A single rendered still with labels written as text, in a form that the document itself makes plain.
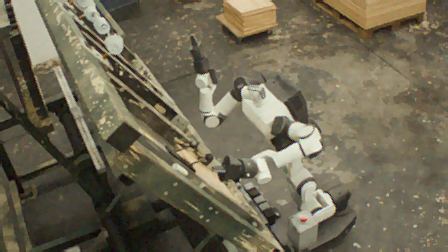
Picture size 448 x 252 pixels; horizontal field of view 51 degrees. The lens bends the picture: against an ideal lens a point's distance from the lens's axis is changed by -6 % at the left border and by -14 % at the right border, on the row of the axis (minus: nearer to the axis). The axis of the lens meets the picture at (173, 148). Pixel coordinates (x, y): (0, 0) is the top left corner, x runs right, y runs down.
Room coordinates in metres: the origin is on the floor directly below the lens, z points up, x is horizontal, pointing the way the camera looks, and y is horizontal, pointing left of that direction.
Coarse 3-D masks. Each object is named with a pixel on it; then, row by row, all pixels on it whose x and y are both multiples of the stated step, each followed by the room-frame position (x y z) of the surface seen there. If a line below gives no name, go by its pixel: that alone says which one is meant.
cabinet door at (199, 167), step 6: (186, 156) 1.92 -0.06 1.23; (192, 156) 2.03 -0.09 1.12; (192, 162) 1.90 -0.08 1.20; (198, 168) 1.90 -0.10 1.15; (204, 168) 1.99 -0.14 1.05; (204, 174) 1.88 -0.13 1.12; (210, 174) 1.98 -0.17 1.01; (210, 180) 1.86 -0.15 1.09; (216, 180) 1.96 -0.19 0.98; (222, 186) 1.94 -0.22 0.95; (228, 192) 1.91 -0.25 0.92
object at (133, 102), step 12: (108, 72) 2.00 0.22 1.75; (120, 84) 1.97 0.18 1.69; (120, 96) 1.96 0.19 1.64; (132, 96) 1.98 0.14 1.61; (132, 108) 1.97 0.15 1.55; (144, 108) 1.99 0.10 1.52; (144, 120) 1.98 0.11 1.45; (156, 120) 2.00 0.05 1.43; (168, 132) 2.01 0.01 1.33; (180, 132) 2.06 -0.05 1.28; (180, 144) 2.03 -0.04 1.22; (204, 156) 2.06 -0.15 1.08
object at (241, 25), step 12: (228, 0) 5.29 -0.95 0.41; (240, 0) 5.25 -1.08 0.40; (252, 0) 5.20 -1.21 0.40; (264, 0) 5.15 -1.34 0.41; (228, 12) 5.26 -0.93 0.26; (240, 12) 4.94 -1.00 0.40; (252, 12) 4.94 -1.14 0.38; (264, 12) 4.98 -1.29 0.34; (228, 24) 5.21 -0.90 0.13; (240, 24) 5.00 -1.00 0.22; (252, 24) 4.94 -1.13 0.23; (264, 24) 4.97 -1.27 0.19; (240, 36) 4.90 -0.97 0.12
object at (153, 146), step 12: (144, 132) 1.65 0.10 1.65; (144, 144) 1.61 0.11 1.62; (156, 144) 1.62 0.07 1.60; (168, 156) 1.63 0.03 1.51; (192, 180) 1.65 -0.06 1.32; (204, 180) 1.67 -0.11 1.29; (216, 192) 1.68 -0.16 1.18; (228, 204) 1.70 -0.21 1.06; (240, 204) 1.77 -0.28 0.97; (240, 216) 1.71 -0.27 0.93
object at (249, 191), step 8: (248, 184) 2.09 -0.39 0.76; (248, 192) 2.03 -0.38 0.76; (256, 192) 2.01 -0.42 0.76; (256, 200) 1.95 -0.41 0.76; (264, 200) 1.94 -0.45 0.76; (256, 208) 1.91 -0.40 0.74; (264, 208) 1.88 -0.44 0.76; (272, 208) 1.90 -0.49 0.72; (264, 216) 1.84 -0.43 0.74; (272, 216) 1.82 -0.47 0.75; (272, 224) 1.82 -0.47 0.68
